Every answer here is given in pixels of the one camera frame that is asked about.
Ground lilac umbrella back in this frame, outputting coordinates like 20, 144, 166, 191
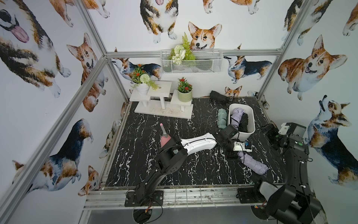
230, 108, 245, 129

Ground lilac umbrella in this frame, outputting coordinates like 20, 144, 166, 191
230, 108, 245, 129
237, 151, 269, 175

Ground mint green umbrella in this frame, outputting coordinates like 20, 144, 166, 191
217, 108, 227, 129

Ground lilac umbrella front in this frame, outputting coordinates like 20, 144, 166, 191
237, 151, 269, 175

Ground white plastic storage box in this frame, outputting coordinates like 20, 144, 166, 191
227, 103, 255, 141

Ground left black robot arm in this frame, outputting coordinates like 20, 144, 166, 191
126, 125, 239, 206

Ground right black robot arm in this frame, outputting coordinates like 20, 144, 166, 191
257, 122, 321, 224

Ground black folded umbrella back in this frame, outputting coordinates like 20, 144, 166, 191
209, 91, 231, 103

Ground green pot red flowers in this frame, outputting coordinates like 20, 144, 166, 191
177, 77, 193, 103

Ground white wooden step shelf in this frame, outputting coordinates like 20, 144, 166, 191
130, 81, 194, 119

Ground fern and white flowers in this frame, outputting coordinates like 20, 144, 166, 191
169, 33, 196, 67

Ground white pot mixed flowers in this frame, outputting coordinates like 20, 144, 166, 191
131, 63, 161, 95

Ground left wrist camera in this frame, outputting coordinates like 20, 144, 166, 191
233, 141, 253, 152

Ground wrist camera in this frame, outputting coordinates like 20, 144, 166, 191
233, 141, 253, 152
278, 122, 306, 138

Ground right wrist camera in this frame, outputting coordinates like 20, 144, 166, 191
278, 122, 306, 138

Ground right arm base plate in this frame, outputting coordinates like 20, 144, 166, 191
236, 187, 266, 203

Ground white wire wall basket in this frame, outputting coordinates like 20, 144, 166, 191
160, 49, 223, 74

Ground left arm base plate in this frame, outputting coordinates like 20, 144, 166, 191
125, 190, 164, 207

